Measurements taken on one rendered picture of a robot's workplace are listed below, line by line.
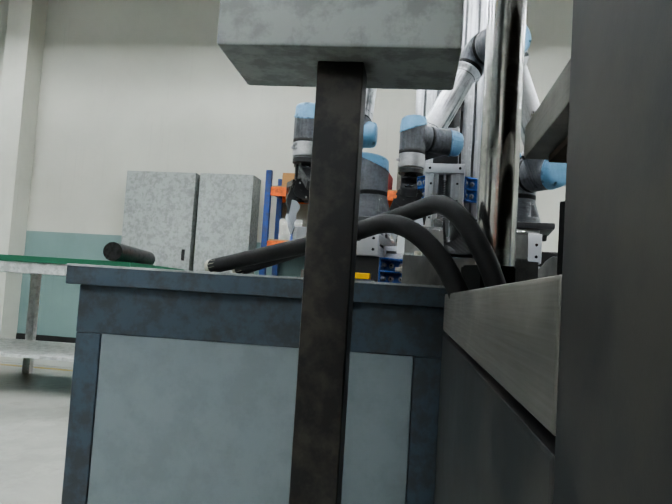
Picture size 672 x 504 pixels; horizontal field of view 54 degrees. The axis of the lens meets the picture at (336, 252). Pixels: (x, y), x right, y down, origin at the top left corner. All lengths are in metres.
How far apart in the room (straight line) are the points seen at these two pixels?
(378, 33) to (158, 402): 0.79
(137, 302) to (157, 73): 6.96
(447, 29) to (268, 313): 0.62
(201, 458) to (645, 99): 1.17
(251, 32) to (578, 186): 0.66
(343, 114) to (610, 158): 0.67
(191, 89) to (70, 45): 1.64
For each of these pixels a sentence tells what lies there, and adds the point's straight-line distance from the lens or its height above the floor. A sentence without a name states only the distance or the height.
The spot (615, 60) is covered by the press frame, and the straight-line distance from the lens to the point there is 0.21.
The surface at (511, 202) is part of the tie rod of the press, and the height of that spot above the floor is 0.93.
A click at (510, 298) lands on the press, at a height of 0.78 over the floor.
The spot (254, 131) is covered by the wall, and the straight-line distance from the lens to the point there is 7.57.
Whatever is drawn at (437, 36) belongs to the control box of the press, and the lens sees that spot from 0.83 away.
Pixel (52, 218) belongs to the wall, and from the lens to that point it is 8.39.
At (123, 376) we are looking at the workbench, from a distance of 1.31.
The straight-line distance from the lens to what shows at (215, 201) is 7.22.
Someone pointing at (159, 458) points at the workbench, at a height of 0.45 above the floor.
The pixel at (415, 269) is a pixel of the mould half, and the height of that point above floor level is 0.83.
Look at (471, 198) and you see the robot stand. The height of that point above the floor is 1.14.
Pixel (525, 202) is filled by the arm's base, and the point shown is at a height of 1.11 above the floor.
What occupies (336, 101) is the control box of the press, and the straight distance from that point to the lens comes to 0.86.
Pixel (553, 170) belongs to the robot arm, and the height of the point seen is 1.19.
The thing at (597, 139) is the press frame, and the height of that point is 0.82.
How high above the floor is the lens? 0.77
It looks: 4 degrees up
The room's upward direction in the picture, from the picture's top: 4 degrees clockwise
